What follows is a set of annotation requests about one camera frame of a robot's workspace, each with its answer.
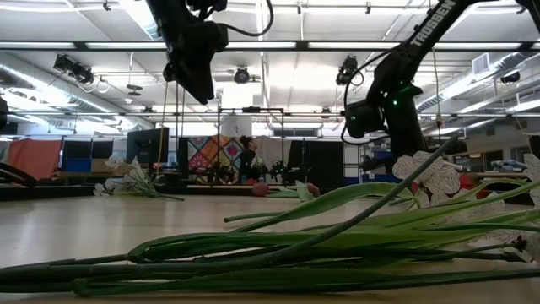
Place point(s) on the person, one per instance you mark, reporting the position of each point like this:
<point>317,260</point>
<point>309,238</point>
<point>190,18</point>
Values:
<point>246,164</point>

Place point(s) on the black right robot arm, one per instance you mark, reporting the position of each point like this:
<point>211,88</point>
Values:
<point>430,29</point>

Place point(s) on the small white flower bunch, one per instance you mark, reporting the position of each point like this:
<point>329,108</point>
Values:
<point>137,173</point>

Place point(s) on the black computer monitor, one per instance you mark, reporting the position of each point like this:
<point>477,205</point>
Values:
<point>147,145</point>

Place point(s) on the silver ventilation duct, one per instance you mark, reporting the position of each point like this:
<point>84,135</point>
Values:
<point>42,80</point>

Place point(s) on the black partition panel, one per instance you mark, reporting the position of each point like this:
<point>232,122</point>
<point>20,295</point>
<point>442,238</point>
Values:
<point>320,164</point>

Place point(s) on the orange cloth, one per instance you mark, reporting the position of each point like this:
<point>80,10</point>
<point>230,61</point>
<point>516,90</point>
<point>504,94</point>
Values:
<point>36,158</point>

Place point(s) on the colourful patterned quilt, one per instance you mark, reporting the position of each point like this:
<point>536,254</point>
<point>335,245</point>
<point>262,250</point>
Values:
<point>211,156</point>

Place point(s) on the black ceiling-mounted device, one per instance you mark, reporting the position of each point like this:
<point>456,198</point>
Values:
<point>347,69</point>
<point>73,69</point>
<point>241,76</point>

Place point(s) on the large white flower bunch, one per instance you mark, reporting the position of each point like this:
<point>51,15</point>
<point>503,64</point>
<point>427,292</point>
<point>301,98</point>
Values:
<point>253,242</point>

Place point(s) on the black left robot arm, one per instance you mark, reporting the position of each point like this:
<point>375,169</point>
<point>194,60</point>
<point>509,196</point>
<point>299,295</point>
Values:
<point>181,8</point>

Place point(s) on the black overhead rig bar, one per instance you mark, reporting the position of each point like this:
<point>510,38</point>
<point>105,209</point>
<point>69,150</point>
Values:
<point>301,45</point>

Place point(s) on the black background rig frame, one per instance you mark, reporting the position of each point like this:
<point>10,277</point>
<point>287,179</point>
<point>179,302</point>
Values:
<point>251,109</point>

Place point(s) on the dark red tulip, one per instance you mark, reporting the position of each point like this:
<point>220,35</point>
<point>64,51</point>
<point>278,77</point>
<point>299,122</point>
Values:
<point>314,190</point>
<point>260,189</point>

